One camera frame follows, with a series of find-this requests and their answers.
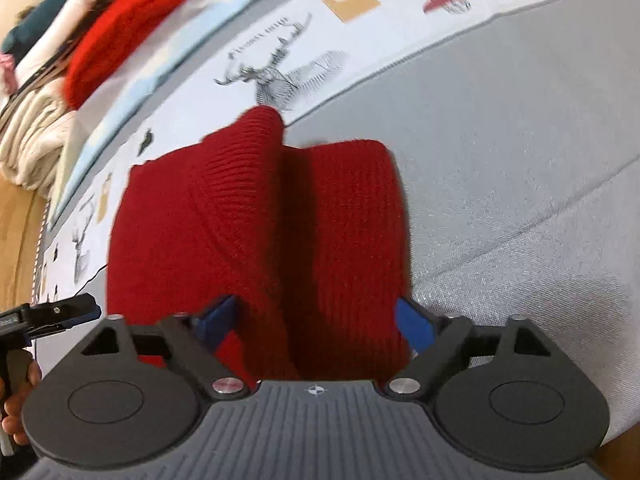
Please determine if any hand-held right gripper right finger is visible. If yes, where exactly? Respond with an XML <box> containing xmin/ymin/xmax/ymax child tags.
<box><xmin>387</xmin><ymin>297</ymin><xmax>554</xmax><ymax>402</ymax></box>

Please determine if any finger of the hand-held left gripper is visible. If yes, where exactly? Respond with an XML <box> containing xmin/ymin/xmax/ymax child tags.
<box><xmin>20</xmin><ymin>293</ymin><xmax>102</xmax><ymax>339</ymax></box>

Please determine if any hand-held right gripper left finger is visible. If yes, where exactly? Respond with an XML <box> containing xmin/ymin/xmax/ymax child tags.
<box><xmin>79</xmin><ymin>295</ymin><xmax>247</xmax><ymax>402</ymax></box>

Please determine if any dark red knit sweater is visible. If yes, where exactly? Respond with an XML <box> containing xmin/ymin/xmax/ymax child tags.
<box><xmin>106</xmin><ymin>105</ymin><xmax>415</xmax><ymax>387</ymax></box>

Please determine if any person's left hand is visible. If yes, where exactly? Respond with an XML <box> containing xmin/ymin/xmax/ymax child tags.
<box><xmin>0</xmin><ymin>360</ymin><xmax>44</xmax><ymax>447</ymax></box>

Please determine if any light blue sheet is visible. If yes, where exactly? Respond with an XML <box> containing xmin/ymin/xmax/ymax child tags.
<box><xmin>47</xmin><ymin>0</ymin><xmax>326</xmax><ymax>227</ymax></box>

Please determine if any white folded cloth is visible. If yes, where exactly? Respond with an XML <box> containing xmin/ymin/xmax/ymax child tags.
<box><xmin>9</xmin><ymin>0</ymin><xmax>102</xmax><ymax>97</ymax></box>

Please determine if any bright red folded sweater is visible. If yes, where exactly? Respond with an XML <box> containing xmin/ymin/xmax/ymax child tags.
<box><xmin>65</xmin><ymin>0</ymin><xmax>209</xmax><ymax>109</ymax></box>

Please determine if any dark teal shark plush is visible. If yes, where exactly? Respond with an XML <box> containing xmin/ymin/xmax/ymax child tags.
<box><xmin>0</xmin><ymin>0</ymin><xmax>127</xmax><ymax>54</ymax></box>

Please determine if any wooden bed frame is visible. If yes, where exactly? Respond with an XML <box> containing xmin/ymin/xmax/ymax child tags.
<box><xmin>0</xmin><ymin>175</ymin><xmax>49</xmax><ymax>317</ymax></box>

